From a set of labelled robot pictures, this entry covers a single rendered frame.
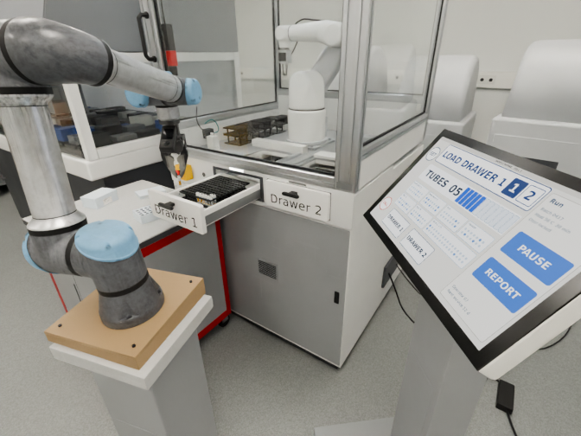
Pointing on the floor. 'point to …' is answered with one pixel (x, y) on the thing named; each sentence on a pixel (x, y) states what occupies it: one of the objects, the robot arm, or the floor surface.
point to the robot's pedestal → (156, 384)
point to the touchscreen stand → (426, 387)
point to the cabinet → (304, 278)
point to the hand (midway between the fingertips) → (178, 175)
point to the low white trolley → (159, 253)
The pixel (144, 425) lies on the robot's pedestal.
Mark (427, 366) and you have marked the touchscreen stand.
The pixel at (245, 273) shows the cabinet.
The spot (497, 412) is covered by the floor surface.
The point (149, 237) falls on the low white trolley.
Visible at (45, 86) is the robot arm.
